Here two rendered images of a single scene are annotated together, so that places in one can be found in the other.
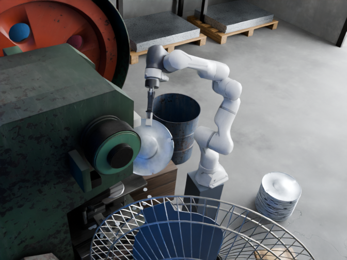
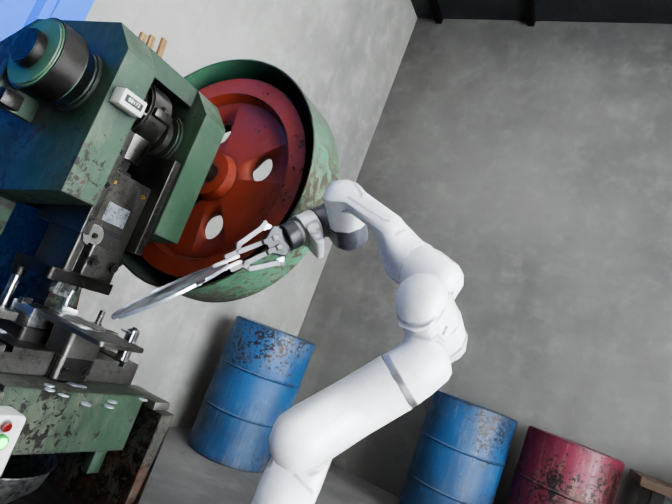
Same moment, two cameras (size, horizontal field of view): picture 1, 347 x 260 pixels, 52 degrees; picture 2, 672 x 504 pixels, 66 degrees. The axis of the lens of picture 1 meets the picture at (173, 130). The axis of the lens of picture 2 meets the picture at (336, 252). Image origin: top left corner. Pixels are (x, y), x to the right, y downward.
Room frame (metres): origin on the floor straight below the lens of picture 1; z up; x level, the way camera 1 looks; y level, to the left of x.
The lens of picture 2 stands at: (1.20, -1.16, 0.97)
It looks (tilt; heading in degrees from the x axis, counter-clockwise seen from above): 9 degrees up; 69
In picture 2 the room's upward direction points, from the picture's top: 21 degrees clockwise
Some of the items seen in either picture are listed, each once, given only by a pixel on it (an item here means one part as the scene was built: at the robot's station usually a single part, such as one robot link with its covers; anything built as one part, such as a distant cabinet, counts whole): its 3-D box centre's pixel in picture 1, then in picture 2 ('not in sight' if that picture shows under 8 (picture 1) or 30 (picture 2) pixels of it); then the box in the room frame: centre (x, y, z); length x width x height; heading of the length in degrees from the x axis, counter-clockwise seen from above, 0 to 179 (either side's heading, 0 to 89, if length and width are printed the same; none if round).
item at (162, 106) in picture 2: not in sight; (127, 140); (1.09, 0.38, 1.27); 0.21 x 0.12 x 0.34; 130
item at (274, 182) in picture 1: (281, 185); not in sight; (1.82, -0.84, 0.24); 0.29 x 0.29 x 0.01
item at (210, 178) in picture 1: (212, 169); not in sight; (1.64, -0.28, 0.52); 0.22 x 0.19 x 0.14; 119
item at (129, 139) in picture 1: (78, 107); (135, 121); (1.08, 0.37, 1.33); 0.67 x 0.18 x 0.18; 40
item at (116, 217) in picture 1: (90, 212); (32, 346); (1.09, 0.38, 0.68); 0.45 x 0.30 x 0.06; 40
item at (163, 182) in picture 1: (140, 176); not in sight; (1.83, 0.21, 0.18); 0.40 x 0.38 x 0.35; 123
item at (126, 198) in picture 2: not in sight; (101, 221); (1.11, 0.34, 1.04); 0.17 x 0.15 x 0.30; 130
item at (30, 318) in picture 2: (89, 201); (47, 317); (1.09, 0.37, 0.76); 0.15 x 0.09 x 0.05; 40
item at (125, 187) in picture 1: (120, 192); (80, 353); (1.20, 0.24, 0.72); 0.25 x 0.14 x 0.14; 130
